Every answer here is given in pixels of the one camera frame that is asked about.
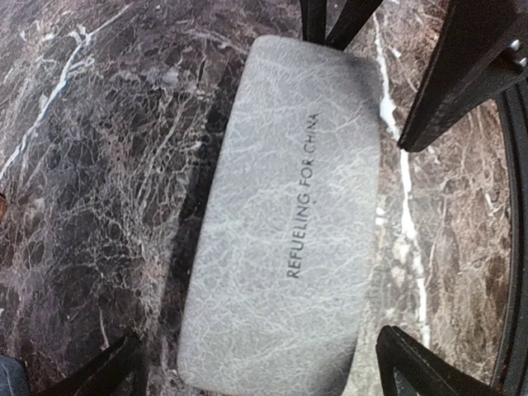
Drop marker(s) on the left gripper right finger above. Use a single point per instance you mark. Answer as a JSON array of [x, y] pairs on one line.
[[406, 367]]

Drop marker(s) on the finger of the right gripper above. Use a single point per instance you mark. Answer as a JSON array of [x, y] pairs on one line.
[[354, 15], [481, 52]]

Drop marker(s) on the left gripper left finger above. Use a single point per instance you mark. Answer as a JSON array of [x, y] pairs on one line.
[[104, 373]]

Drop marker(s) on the blue-grey glasses case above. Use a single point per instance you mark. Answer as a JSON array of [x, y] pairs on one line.
[[13, 378]]

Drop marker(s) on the beige glasses case teal lining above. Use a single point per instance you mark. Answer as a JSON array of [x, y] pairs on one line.
[[283, 260]]

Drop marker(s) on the brown sunglasses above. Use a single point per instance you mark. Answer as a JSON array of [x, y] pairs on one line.
[[3, 206]]

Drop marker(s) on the black front rail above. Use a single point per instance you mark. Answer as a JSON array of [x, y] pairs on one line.
[[511, 369]]

